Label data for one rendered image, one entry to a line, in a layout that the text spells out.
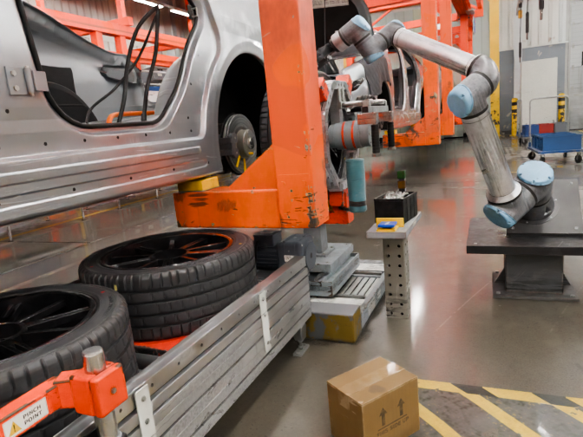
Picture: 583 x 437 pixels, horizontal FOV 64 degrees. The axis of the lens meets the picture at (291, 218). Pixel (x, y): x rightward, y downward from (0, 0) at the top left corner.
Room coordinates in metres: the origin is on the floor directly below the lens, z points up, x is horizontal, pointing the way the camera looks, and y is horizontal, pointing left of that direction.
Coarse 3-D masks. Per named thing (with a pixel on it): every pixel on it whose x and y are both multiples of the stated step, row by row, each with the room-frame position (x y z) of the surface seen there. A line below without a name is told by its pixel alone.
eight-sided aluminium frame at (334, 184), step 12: (336, 84) 2.36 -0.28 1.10; (348, 96) 2.53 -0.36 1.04; (324, 108) 2.19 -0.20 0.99; (324, 120) 2.16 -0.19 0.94; (348, 120) 2.64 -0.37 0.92; (324, 132) 2.17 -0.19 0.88; (324, 144) 2.17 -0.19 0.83; (324, 156) 2.17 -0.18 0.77; (348, 156) 2.61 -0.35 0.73; (336, 180) 2.26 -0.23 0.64
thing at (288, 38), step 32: (288, 0) 1.82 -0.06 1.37; (288, 32) 1.82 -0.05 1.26; (288, 64) 1.83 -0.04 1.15; (288, 96) 1.83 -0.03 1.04; (288, 128) 1.84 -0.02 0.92; (320, 128) 1.92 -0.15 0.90; (288, 160) 1.84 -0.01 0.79; (320, 160) 1.90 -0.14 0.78; (288, 192) 1.84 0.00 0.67; (320, 192) 1.87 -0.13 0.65; (288, 224) 1.85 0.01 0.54; (320, 224) 1.84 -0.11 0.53
